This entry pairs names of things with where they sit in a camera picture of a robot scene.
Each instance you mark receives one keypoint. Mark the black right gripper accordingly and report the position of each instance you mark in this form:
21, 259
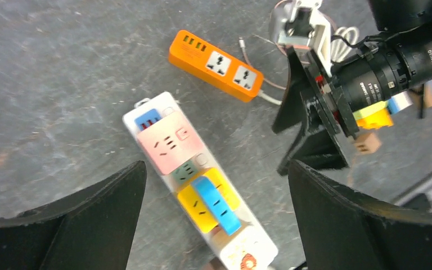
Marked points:
356, 84

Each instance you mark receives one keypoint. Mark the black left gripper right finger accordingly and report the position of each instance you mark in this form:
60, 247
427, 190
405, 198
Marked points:
341, 228

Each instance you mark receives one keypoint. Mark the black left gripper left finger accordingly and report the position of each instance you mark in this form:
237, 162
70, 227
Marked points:
90, 229

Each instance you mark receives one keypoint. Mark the white cube adapter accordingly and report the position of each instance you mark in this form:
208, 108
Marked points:
249, 248

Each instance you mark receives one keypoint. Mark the yellow cube socket adapter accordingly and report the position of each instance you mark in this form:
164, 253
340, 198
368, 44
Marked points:
187, 195

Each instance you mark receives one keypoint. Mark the blue rounded adapter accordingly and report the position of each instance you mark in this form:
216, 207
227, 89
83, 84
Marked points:
213, 207

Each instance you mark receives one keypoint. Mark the white multicolour power strip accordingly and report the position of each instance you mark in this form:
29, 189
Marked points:
147, 112

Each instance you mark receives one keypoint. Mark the pink cube socket adapter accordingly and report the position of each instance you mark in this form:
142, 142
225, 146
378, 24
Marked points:
170, 142

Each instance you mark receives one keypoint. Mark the small pink plug adapter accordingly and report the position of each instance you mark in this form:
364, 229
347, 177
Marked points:
214, 264

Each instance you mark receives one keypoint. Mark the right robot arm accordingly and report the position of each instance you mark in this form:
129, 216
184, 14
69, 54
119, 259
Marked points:
405, 26

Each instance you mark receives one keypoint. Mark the wooden letter cube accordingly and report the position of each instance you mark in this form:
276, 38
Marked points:
367, 143

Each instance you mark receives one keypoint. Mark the colourful toy block stack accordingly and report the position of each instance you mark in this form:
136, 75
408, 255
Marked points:
379, 115

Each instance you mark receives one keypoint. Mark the orange power strip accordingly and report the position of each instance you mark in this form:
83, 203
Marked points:
214, 66

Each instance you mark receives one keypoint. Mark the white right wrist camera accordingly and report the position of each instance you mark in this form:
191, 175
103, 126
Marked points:
300, 24

